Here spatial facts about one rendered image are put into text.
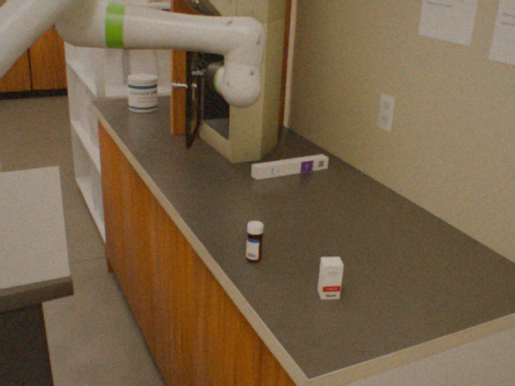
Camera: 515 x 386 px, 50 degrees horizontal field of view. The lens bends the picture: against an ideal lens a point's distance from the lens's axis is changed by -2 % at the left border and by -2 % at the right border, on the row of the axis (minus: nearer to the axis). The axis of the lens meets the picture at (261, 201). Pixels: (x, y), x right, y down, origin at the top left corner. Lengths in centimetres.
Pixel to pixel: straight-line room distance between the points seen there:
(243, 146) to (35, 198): 91
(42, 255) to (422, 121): 113
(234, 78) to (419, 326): 76
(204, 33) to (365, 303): 77
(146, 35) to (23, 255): 61
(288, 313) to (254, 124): 92
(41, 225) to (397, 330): 76
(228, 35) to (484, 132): 72
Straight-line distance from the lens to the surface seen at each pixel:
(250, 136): 195
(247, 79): 148
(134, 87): 254
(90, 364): 255
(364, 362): 108
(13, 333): 142
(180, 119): 224
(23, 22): 133
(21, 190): 122
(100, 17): 149
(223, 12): 182
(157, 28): 148
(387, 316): 121
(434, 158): 174
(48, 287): 130
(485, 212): 162
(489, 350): 134
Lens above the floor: 161
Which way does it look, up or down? 24 degrees down
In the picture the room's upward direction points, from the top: 3 degrees clockwise
